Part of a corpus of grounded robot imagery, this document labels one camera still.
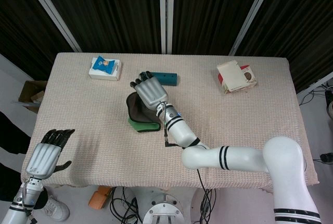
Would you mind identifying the pink waffle tablecloth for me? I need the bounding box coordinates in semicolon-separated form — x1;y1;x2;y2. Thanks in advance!
20;52;320;191

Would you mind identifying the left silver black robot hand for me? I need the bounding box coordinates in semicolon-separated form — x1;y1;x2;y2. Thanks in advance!
25;129;76;180

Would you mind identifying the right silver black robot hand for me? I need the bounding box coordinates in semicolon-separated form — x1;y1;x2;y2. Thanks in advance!
129;70;169;109

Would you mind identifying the black wrist cable with plug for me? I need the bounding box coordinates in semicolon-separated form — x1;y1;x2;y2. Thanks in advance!
161;119;184;148

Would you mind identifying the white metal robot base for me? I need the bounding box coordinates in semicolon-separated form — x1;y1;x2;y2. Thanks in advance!
129;186;200;224

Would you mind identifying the small black floor adapter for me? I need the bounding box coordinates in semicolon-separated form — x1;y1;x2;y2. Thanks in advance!
319;152;333;163

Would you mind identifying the black trouser leg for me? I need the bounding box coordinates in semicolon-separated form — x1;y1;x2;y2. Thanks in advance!
0;110;49;210

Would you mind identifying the white sneaker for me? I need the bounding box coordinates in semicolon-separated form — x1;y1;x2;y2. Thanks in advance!
42;195;70;222

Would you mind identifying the grey metal frame post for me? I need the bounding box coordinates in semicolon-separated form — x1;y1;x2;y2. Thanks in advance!
20;0;83;53
159;0;173;55
228;0;278;56

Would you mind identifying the brown cardboard box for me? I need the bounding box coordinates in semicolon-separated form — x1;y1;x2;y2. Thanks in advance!
17;80;48;114

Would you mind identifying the red and white carton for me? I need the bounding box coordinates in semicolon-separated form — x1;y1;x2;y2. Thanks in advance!
216;60;259;95

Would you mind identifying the black floor device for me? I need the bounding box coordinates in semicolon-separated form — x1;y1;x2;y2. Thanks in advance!
324;90;333;117

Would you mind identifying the teal rounded block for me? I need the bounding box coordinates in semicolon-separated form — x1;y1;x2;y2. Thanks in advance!
150;71;178;87

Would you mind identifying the black pleated curtain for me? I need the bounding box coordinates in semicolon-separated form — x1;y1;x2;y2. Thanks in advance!
0;0;71;81
171;0;268;56
33;0;162;53
235;0;333;93

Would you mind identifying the orange floor object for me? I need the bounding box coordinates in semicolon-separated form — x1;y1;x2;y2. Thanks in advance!
88;185;112;208

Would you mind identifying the white box with blue packet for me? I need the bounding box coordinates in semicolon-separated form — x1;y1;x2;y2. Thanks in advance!
88;57;122;81

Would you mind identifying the blue snack packet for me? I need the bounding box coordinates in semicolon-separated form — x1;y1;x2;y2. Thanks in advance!
93;55;117;75

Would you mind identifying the black floor cable bundle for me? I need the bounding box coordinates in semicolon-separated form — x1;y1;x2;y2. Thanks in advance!
109;186;143;224

